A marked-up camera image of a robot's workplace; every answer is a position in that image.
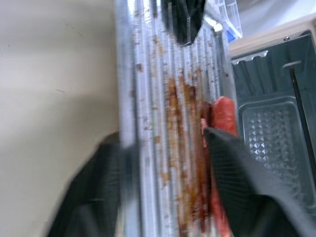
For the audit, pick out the black oven heating rod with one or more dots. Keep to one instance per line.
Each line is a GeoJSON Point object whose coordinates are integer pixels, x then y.
{"type": "Point", "coordinates": [300, 103]}

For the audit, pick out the embossed metal crumb tray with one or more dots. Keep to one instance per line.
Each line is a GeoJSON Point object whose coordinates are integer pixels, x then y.
{"type": "Point", "coordinates": [271, 140]}

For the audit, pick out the small blue object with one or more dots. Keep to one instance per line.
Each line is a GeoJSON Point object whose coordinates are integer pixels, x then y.
{"type": "Point", "coordinates": [230, 35]}

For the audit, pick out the clear plastic container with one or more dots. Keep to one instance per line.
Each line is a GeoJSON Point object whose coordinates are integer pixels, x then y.
{"type": "Point", "coordinates": [228, 14]}

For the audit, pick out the red sausage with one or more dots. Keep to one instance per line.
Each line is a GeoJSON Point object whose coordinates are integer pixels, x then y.
{"type": "Point", "coordinates": [223, 113]}

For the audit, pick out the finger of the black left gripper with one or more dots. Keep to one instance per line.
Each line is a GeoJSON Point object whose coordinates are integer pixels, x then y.
{"type": "Point", "coordinates": [196, 17]}
{"type": "Point", "coordinates": [176, 19]}

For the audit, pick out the silver ribbed baking tray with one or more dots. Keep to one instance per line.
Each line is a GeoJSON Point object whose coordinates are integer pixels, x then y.
{"type": "Point", "coordinates": [158, 123]}

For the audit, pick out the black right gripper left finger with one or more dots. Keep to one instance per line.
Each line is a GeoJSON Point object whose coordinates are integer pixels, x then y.
{"type": "Point", "coordinates": [96, 192]}

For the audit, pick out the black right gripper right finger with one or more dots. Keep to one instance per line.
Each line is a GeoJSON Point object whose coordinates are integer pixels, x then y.
{"type": "Point", "coordinates": [247, 187]}

